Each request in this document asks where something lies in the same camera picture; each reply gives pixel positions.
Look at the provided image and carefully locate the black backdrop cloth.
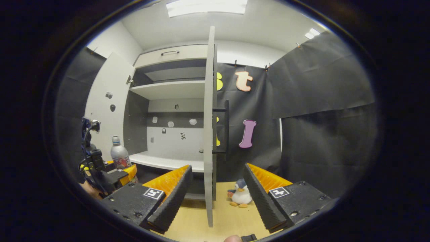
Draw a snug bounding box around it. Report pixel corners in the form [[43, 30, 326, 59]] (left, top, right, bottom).
[[215, 30, 377, 199], [55, 47, 107, 184]]

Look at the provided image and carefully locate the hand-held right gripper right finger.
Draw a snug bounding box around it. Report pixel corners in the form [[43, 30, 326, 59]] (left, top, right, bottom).
[[243, 163, 338, 234]]

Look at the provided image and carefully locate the white and grey cabinet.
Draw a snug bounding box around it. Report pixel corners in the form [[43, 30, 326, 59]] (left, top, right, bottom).
[[123, 44, 215, 202]]

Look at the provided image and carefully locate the white cabinet shelf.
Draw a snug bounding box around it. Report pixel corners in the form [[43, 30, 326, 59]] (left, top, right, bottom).
[[130, 81, 206, 100], [129, 151, 205, 172]]

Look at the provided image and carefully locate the large ceiling light panel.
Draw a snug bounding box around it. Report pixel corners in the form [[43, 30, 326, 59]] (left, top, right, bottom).
[[166, 0, 248, 18]]

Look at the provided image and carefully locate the white cabinet door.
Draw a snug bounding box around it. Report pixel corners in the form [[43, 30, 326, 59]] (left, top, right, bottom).
[[203, 26, 218, 228], [85, 52, 136, 162]]

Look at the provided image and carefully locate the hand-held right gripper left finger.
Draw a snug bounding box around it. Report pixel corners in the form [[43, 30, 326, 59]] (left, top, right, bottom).
[[101, 165, 194, 235]]

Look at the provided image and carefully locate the penguin plush toy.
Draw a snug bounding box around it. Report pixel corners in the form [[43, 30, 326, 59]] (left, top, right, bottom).
[[227, 179, 253, 208]]

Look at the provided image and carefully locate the silver bottle with colourful label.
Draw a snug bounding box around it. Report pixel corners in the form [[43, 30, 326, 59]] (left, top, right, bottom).
[[111, 135, 132, 169]]

